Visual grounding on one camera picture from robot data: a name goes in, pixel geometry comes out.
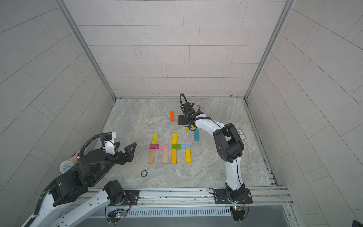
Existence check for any left circuit board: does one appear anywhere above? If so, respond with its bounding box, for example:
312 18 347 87
106 209 128 224

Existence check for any yellow block short vertical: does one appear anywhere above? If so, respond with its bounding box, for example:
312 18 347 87
185 148 191 163

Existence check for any green block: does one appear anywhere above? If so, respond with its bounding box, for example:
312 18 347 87
172 144 182 150

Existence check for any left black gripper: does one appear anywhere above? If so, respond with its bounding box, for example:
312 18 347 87
92 141 140 183

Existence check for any orange block top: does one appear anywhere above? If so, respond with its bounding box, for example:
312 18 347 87
170 111 175 122

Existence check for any orange block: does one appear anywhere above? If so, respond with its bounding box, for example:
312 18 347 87
171 149 177 164
170 111 175 122

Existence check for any magenta block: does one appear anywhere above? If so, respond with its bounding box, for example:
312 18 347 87
149 144 160 150

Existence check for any right circuit board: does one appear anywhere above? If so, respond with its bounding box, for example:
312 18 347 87
230 206 247 222

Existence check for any circuit board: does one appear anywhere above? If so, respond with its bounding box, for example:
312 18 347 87
230 206 247 222
106 209 128 224

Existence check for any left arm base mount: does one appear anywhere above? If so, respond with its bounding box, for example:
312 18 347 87
111 190 140 206

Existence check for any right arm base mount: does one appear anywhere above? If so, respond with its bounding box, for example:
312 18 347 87
211 187 253 205

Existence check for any teal block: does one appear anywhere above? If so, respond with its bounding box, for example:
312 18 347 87
194 129 199 142

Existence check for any small printed card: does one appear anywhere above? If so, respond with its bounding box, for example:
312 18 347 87
237 129 246 141

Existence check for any pink block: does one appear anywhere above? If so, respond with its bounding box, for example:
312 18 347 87
158 145 168 150

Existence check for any pink microphone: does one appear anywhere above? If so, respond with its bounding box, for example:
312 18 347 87
59 151 80 174

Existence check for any aluminium rail frame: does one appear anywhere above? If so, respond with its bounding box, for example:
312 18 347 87
55 185 294 210

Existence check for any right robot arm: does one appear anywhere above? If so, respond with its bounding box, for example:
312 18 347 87
178 99 245 202

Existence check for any tan wooden block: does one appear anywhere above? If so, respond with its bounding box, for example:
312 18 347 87
148 149 155 164
163 149 168 164

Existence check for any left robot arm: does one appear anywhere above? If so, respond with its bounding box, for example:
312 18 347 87
23 132 140 227

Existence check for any light blue block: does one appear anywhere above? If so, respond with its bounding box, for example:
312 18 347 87
181 144 191 149

